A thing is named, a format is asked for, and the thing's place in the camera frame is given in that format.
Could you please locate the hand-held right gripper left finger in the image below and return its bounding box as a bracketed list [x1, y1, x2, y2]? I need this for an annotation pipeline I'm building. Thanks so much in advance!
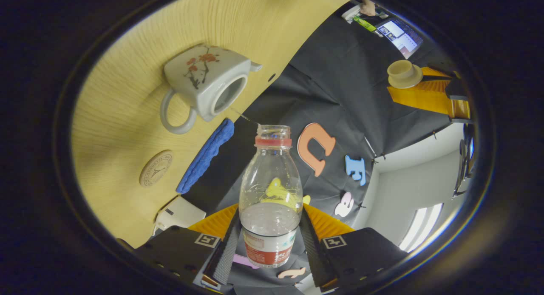
[135, 204, 242, 287]

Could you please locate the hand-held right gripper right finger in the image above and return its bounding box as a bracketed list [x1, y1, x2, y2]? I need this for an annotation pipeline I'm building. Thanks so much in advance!
[299, 204, 409, 293]

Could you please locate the clear plastic water bottle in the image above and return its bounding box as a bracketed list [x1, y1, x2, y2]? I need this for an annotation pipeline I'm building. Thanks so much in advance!
[238, 125, 304, 269]

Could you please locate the round brown coaster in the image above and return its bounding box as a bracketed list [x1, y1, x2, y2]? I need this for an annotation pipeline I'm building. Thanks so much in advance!
[139, 150, 174, 188]

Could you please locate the white floral teacup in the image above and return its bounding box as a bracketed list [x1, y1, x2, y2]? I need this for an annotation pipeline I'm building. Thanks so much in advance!
[160, 44, 263, 135]

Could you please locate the green drink bottle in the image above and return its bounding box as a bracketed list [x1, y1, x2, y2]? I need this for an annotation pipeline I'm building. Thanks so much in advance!
[353, 15, 378, 33]

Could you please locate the white toaster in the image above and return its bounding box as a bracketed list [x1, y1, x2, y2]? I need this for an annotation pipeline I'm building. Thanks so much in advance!
[152, 196, 207, 237]

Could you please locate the computer monitor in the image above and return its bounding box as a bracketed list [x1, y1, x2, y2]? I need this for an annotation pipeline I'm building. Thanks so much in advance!
[376, 18, 424, 60]

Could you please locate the ceiling light panel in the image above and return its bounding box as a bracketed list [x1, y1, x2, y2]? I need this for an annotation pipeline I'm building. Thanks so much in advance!
[399, 203, 444, 251]

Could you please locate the blue towel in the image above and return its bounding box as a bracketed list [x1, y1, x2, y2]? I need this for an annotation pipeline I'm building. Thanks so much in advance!
[176, 118, 235, 195]

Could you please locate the black backdrop cloth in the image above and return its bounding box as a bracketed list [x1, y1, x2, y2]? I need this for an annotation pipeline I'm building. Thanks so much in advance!
[183, 0, 464, 295]

